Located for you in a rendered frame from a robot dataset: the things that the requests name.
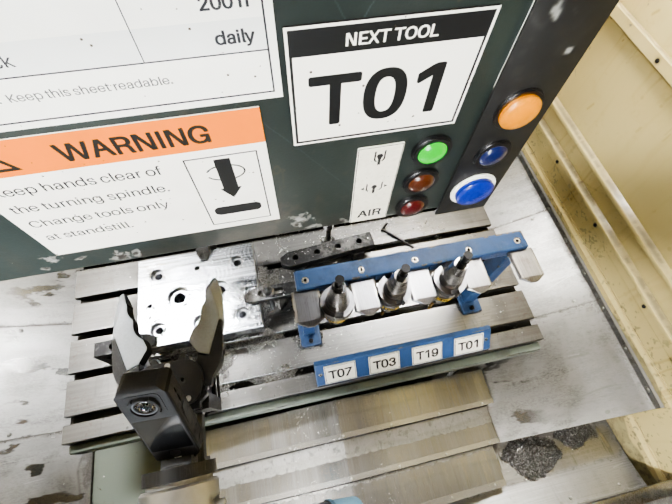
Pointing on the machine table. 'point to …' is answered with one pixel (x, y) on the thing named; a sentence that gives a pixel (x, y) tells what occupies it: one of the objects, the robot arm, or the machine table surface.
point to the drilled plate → (247, 273)
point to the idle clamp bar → (328, 251)
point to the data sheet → (131, 58)
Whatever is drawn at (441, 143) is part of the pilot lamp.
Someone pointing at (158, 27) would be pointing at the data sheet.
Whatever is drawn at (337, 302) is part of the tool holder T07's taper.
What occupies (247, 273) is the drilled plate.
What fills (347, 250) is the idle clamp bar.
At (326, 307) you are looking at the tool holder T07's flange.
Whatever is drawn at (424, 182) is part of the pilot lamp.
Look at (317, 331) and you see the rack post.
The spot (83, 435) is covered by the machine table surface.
